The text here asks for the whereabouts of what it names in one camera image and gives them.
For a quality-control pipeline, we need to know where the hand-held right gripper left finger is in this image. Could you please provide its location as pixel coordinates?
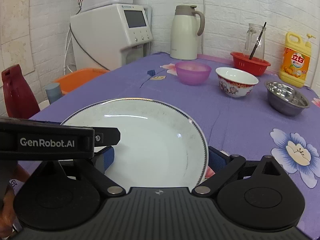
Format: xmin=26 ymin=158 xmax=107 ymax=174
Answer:
xmin=32 ymin=146 xmax=126 ymax=196

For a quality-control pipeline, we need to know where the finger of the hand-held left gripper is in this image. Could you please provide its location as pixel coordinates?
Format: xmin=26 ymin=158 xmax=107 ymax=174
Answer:
xmin=94 ymin=127 xmax=121 ymax=153

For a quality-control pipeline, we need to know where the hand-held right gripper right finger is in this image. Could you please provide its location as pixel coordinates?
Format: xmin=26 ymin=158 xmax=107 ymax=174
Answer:
xmin=192 ymin=146 xmax=287 ymax=196

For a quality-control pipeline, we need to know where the white plate with dark rim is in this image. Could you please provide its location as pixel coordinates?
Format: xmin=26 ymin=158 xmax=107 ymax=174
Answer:
xmin=60 ymin=97 xmax=209 ymax=188

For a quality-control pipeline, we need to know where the person's left forearm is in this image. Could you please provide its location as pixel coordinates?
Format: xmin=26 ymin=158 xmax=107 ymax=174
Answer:
xmin=0 ymin=166 xmax=27 ymax=233

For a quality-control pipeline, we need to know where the purple floral tablecloth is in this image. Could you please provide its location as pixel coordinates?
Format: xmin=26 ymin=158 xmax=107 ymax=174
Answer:
xmin=18 ymin=52 xmax=320 ymax=231

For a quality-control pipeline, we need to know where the blue-grey cup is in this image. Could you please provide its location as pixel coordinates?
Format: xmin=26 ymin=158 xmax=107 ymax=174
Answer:
xmin=45 ymin=82 xmax=63 ymax=105

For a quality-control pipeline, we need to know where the dark red bottle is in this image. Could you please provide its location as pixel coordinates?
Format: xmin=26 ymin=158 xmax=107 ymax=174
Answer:
xmin=1 ymin=64 xmax=41 ymax=119

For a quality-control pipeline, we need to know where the orange plastic basin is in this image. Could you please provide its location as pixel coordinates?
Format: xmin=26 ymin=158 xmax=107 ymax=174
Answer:
xmin=53 ymin=68 xmax=111 ymax=95

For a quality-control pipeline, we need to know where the white ceramic bowl red pattern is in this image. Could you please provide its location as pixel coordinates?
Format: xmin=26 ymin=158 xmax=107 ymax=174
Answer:
xmin=215 ymin=67 xmax=259 ymax=99

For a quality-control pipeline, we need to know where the purple plastic bowl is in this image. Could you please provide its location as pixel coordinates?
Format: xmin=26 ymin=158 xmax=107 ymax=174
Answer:
xmin=175 ymin=61 xmax=212 ymax=86

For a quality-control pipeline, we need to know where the stainless steel bowl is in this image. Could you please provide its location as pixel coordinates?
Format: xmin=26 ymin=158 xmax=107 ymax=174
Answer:
xmin=264 ymin=80 xmax=311 ymax=117

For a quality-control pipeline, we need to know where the red plastic basket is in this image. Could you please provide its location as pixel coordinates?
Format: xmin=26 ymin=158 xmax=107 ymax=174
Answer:
xmin=230 ymin=52 xmax=271 ymax=77

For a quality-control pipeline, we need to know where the white water dispenser with screen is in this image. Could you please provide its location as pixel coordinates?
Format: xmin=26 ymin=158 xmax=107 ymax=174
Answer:
xmin=70 ymin=3 xmax=154 ymax=71

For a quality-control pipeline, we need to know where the beige marble board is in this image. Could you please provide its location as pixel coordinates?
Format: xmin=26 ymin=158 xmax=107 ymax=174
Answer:
xmin=0 ymin=0 xmax=34 ymax=76

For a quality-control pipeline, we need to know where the yellow detergent bottle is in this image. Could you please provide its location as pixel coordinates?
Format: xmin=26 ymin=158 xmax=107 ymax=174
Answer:
xmin=279 ymin=31 xmax=316 ymax=89

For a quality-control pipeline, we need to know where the clear glass jar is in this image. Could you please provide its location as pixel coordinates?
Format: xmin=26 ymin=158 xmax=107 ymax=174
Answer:
xmin=243 ymin=23 xmax=266 ymax=60

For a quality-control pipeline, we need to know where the cream thermos jug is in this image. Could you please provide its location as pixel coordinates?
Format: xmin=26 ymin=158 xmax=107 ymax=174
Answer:
xmin=170 ymin=5 xmax=206 ymax=61

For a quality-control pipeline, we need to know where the dark thin stick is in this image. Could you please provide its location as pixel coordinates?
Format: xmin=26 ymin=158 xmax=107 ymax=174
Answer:
xmin=249 ymin=22 xmax=267 ymax=61

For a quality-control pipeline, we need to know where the grey cable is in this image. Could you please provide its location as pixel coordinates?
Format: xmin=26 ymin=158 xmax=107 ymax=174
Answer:
xmin=69 ymin=22 xmax=111 ymax=71

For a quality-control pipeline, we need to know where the white cable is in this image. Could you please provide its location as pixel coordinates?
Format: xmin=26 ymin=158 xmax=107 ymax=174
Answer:
xmin=63 ymin=29 xmax=76 ymax=73

